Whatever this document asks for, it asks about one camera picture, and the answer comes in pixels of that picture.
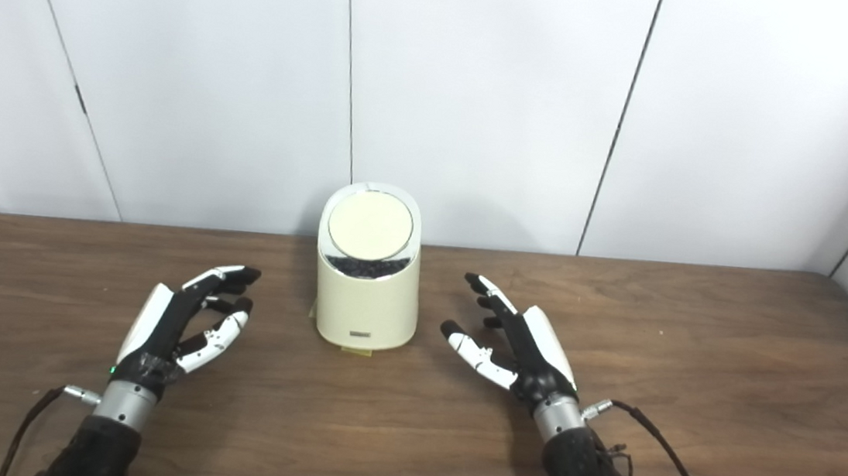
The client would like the white and black right hand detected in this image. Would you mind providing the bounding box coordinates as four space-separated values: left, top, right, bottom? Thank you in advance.
433 270 592 421

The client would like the white and black left hand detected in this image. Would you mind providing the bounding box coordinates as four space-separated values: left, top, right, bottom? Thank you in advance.
105 253 263 413

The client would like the cream-colored bin body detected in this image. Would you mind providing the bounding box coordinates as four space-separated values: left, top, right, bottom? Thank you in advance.
307 177 431 356

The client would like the cream round bin lid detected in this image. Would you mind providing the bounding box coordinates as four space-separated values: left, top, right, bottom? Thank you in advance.
324 187 417 264

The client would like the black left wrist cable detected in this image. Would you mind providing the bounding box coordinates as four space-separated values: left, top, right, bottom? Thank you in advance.
0 378 103 476

